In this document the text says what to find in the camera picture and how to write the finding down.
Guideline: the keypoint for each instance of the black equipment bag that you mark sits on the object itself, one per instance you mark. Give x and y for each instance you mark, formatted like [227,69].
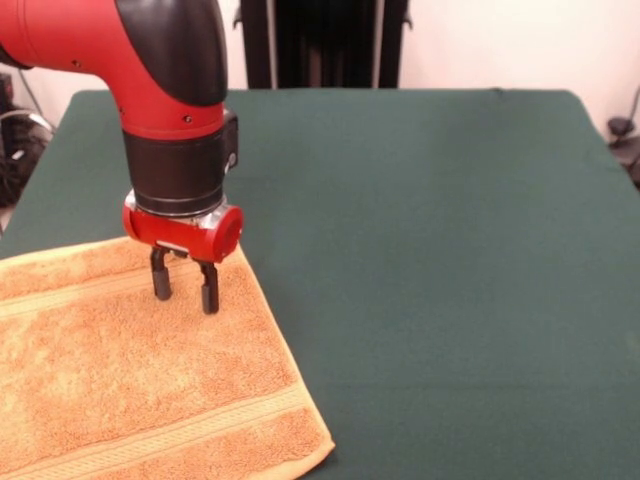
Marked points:
[20,160]

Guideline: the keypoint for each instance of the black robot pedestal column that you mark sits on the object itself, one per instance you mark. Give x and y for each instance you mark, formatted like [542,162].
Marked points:
[325,45]

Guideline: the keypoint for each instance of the dark green table cloth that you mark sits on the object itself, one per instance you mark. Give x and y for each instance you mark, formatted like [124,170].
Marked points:
[450,250]

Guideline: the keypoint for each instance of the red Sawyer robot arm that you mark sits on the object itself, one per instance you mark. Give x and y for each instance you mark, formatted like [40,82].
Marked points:
[150,75]

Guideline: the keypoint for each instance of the tan terry towel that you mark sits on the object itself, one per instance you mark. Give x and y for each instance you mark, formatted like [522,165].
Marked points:
[125,375]

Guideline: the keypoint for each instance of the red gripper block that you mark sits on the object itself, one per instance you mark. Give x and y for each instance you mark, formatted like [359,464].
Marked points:
[200,235]

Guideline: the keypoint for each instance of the small black box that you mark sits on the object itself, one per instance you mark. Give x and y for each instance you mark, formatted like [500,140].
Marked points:
[5,90]

